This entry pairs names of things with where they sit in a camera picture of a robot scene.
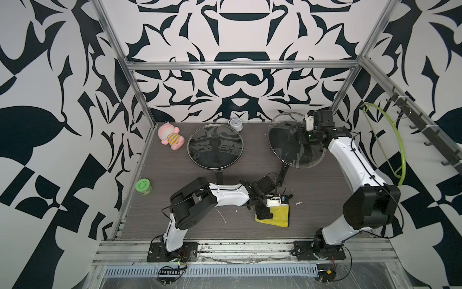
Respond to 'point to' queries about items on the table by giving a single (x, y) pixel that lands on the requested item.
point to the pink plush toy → (169, 134)
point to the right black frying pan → (298, 158)
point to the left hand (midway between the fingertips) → (269, 201)
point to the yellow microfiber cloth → (280, 216)
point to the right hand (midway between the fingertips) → (301, 132)
